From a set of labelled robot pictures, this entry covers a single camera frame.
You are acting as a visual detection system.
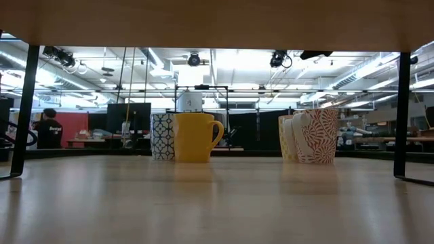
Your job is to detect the yellow ceramic mug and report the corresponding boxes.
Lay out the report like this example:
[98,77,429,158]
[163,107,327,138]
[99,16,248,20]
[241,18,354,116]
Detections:
[172,113,225,163]

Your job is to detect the blue tile patterned mug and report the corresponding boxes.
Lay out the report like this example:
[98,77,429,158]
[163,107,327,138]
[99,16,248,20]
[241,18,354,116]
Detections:
[150,113,176,161]

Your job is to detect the yellow patterned mug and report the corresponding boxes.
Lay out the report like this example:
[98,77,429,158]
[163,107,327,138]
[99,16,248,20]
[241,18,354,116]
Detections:
[277,114,300,163]

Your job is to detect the red floral patterned mug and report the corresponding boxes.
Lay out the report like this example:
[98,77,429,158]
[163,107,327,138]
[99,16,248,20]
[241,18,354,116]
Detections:
[292,108,339,165]

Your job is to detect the white cylindrical tank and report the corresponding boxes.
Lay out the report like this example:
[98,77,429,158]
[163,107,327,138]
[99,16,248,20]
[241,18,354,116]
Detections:
[176,91,203,114]

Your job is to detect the black horizontal gantry bar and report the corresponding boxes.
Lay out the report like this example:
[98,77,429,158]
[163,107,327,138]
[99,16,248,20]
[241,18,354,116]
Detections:
[0,88,434,94]

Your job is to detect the black computer monitor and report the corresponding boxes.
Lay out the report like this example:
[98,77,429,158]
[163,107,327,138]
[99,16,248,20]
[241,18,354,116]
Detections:
[106,102,152,135]

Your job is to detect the wooden riser shelf black legs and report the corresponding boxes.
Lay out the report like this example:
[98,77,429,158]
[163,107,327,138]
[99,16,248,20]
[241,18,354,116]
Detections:
[0,0,434,187]

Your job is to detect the thin black slanted pole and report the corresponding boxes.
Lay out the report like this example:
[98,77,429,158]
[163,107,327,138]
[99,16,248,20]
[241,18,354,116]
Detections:
[116,47,127,104]

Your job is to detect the background office desk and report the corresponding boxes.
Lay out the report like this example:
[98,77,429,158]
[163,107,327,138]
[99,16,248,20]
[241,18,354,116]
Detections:
[66,128,152,150]

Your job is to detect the cluttered background workbench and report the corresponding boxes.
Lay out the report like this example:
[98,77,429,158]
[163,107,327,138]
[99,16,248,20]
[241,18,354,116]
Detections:
[337,115,434,153]

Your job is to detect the red partition panel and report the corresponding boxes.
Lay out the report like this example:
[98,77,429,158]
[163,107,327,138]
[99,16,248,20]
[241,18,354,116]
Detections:
[56,112,90,149]

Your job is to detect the person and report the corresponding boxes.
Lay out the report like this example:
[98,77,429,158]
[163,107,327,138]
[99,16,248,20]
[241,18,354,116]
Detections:
[32,108,64,150]

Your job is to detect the thin black rectangular frame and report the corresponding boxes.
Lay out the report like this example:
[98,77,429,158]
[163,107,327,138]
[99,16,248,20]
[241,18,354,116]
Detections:
[174,85,229,115]

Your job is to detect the black aluminium table frame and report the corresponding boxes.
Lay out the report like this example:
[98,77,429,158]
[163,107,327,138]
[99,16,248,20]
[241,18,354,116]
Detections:
[0,147,434,163]

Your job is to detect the black ceiling device with cable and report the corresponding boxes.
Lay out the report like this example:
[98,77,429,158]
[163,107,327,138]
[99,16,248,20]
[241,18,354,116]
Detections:
[269,50,293,69]

